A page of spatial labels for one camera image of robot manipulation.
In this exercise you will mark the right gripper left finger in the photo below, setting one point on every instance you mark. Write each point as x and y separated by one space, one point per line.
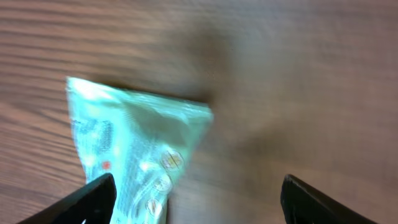
91 204

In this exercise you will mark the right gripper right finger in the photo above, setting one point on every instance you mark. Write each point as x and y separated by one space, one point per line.
302 203

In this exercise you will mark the teal snack packet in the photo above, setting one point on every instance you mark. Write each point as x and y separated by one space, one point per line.
144 140

